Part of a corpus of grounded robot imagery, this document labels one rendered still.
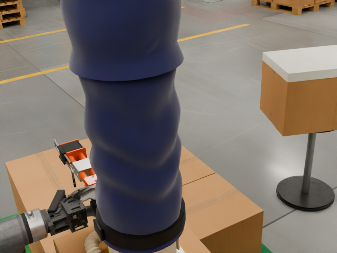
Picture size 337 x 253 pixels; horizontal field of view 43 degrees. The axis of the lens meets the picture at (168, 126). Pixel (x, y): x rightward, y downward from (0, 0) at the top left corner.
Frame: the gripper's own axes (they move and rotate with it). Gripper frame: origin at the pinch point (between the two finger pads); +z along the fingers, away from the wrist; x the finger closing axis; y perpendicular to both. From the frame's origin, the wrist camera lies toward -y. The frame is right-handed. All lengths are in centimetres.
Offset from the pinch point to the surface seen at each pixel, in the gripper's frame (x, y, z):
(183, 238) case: -12.8, 17.8, 17.8
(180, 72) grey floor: -108, -327, 224
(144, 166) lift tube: 31.7, 36.9, -2.1
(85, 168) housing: 1.6, -16.0, -0.4
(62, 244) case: -12.8, -0.4, -15.6
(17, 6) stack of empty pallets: -75, -721, 116
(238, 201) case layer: -53, -28, 78
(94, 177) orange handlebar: 1.4, -9.4, 0.2
